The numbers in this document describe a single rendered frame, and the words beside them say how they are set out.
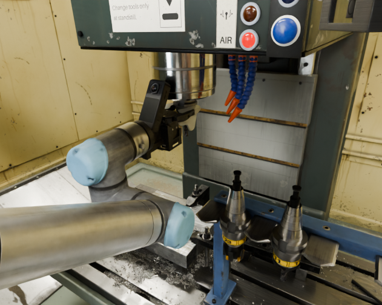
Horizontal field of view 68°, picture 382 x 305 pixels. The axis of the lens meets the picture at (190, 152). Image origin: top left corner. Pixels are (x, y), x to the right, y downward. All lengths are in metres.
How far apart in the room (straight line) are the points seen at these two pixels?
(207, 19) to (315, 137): 0.79
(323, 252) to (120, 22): 0.54
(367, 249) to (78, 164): 0.52
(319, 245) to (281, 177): 0.65
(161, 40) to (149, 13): 0.04
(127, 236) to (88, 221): 0.07
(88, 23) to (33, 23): 1.03
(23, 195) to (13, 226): 1.33
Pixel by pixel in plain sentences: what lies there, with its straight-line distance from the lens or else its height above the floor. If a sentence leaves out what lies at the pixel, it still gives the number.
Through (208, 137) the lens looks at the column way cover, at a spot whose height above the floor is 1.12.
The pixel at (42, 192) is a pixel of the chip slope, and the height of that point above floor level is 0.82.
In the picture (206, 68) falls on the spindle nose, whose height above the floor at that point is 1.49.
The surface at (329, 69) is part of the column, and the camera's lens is 1.09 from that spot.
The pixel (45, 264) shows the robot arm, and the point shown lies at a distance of 0.33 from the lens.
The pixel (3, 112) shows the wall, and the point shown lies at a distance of 1.57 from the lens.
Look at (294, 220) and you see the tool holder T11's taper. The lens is 0.54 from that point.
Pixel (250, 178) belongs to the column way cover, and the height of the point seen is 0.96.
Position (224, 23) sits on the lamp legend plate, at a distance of 0.43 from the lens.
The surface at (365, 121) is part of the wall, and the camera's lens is 1.48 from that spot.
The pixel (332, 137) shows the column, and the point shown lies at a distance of 1.14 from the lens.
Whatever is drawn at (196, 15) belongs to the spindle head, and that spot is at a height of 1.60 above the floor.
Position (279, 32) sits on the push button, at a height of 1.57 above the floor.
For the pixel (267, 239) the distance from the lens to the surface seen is 0.57.
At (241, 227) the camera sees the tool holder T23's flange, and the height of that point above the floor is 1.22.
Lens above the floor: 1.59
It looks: 25 degrees down
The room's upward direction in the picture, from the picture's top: 2 degrees counter-clockwise
